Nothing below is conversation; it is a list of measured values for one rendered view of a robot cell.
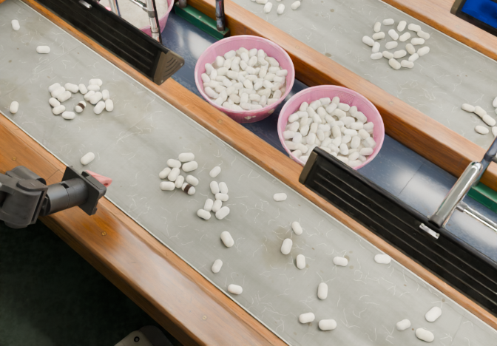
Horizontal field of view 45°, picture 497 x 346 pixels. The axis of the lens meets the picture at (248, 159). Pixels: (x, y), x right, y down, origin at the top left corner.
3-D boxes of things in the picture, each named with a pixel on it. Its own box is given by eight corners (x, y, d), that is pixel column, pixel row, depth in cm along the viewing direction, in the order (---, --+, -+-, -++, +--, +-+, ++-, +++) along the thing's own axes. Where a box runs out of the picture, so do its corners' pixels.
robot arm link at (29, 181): (12, 230, 111) (26, 188, 109) (-28, 201, 115) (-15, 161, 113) (58, 222, 122) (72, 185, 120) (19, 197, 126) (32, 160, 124)
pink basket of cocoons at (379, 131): (339, 210, 147) (345, 191, 139) (255, 153, 156) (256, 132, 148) (396, 141, 158) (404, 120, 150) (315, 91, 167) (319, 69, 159)
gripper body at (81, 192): (72, 163, 128) (46, 170, 121) (106, 190, 124) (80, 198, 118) (64, 188, 130) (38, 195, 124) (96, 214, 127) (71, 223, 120)
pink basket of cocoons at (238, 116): (276, 144, 157) (278, 123, 149) (183, 118, 162) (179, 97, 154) (303, 70, 171) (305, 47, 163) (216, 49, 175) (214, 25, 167)
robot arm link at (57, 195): (43, 222, 116) (49, 197, 114) (19, 206, 118) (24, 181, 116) (69, 214, 122) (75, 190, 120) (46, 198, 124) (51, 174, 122)
